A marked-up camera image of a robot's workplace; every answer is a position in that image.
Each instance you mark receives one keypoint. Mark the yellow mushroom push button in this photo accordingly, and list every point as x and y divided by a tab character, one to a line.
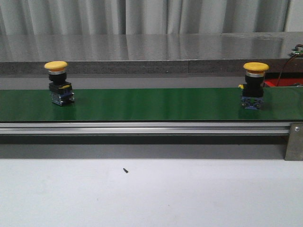
60	90
252	91

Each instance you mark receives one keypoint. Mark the grey stone-look shelf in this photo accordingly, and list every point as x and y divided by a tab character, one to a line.
149	54

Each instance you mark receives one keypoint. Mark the grey curtain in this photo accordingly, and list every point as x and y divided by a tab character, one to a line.
129	17

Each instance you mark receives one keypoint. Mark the metal conveyor bracket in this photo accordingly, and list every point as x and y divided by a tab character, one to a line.
294	150

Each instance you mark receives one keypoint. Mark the green conveyor belt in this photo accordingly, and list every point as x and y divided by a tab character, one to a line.
151	104

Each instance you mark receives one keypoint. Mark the aluminium conveyor rail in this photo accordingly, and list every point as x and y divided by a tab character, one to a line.
146	128

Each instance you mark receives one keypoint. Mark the small green circuit board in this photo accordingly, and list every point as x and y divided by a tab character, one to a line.
297	51

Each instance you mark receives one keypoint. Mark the red bin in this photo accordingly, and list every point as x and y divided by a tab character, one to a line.
288	79

